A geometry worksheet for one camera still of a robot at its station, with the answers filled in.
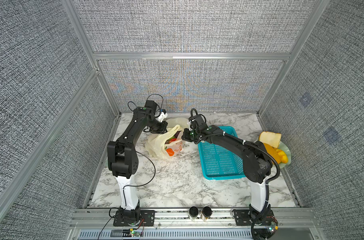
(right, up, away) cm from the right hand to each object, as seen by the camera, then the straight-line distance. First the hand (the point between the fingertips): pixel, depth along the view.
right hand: (180, 132), depth 89 cm
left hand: (-7, +2, 0) cm, 7 cm away
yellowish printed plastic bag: (-14, -6, -6) cm, 16 cm away
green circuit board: (-20, -46, -20) cm, 54 cm away
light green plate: (+65, -9, +5) cm, 66 cm away
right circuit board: (+43, -43, -21) cm, 64 cm away
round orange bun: (+56, -12, 0) cm, 57 cm away
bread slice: (+59, -4, +6) cm, 59 cm away
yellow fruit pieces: (+61, -14, -1) cm, 62 cm away
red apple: (-4, -4, -2) cm, 6 cm away
